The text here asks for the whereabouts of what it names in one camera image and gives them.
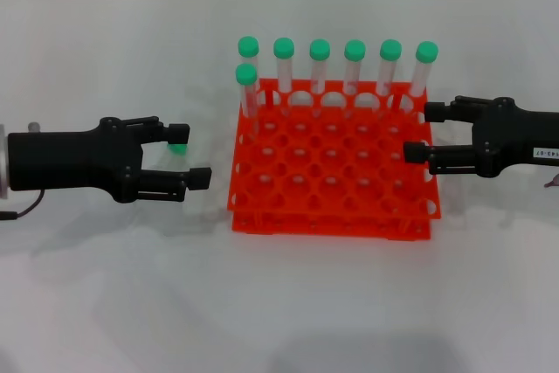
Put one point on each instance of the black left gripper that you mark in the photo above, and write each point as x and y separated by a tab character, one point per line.
65	159

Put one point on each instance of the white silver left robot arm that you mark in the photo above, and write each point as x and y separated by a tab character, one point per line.
3	159

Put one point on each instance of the orange test tube rack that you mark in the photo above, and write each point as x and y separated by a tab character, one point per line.
332	233

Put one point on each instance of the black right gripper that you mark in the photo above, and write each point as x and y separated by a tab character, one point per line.
515	137

